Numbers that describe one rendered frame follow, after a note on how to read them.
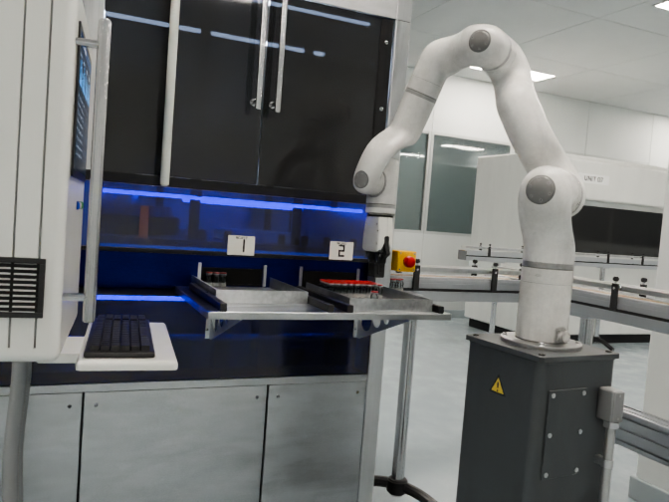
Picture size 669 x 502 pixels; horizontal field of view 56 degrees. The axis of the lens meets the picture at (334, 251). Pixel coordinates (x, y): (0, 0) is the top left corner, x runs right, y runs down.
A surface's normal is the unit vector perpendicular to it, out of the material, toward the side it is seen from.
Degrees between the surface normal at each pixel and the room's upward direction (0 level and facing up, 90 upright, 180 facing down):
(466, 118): 90
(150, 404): 90
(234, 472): 90
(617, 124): 90
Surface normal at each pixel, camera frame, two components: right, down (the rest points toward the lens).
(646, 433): -0.91, -0.05
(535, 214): -0.59, 0.59
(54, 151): 0.32, 0.07
